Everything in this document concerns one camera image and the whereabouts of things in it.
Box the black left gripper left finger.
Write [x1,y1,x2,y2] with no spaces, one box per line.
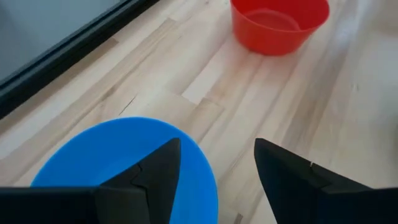
[93,138,182,224]

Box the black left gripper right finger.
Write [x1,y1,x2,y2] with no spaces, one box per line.
[254,138,371,224]

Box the blue plastic bowl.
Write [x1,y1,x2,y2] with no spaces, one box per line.
[30,116,219,224]

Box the red plastic bowl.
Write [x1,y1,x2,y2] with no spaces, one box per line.
[229,0,330,57]

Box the black aluminium table frame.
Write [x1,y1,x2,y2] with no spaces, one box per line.
[0,0,161,121]

